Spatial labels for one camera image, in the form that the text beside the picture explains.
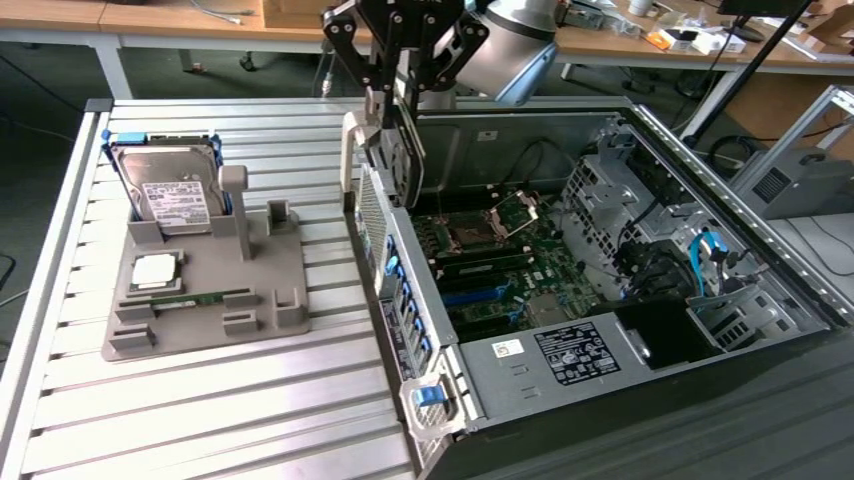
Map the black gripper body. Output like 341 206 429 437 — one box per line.
357 0 466 51

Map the graphics card with metal bracket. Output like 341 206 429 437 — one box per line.
362 47 427 209

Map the cardboard box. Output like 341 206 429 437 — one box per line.
262 0 335 30
804 0 854 56

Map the grey metal drive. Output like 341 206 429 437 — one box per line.
562 0 628 30

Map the orange and white box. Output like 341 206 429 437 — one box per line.
648 27 700 52

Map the metal socket cover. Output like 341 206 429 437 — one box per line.
489 191 543 237

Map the wooden desk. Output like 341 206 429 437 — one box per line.
553 0 854 146
0 0 402 101

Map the grey perforated disk bay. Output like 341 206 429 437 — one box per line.
558 124 677 244

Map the CPU socket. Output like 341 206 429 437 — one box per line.
445 212 510 252

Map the hard disk in blue caddy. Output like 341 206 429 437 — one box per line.
99 129 227 237

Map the black expansion slot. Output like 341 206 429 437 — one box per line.
433 252 535 272
437 268 509 285

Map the black monitor stand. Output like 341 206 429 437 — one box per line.
717 0 813 42

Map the black stand pole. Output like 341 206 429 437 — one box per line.
678 0 821 147

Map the green motherboard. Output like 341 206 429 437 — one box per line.
406 188 606 342

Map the blue expansion slot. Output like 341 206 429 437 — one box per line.
439 285 514 307

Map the open PC case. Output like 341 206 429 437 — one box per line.
341 102 842 480

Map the silver chipset heat sink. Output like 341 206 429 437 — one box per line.
530 294 570 322

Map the silver CPU chip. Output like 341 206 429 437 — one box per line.
130 253 182 291

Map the green RAM stick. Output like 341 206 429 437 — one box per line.
147 291 230 307

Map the grey computer box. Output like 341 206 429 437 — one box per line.
729 147 854 221

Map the grey parts rack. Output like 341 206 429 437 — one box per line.
99 164 313 362

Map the grey power supply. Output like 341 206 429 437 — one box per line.
457 312 654 437

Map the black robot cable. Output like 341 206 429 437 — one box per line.
318 47 335 97

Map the grey wire on desk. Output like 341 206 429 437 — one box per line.
189 0 261 25

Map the black looped wire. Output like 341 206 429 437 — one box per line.
501 139 577 187

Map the black wire bundle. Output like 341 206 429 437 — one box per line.
613 238 700 304

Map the light blue wire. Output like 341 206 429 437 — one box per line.
689 228 734 300

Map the aluminium frame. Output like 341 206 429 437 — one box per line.
777 83 854 166

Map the grey metal bay bracket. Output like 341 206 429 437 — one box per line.
685 283 814 354

